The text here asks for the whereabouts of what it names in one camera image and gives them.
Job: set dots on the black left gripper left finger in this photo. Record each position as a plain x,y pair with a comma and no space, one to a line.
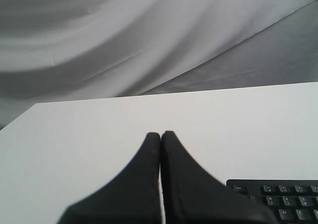
132,197

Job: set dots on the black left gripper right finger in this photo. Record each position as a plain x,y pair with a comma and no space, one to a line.
192,196

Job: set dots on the black acer keyboard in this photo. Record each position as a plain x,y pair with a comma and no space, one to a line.
292,201

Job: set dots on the grey backdrop cloth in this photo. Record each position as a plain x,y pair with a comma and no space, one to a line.
63,50

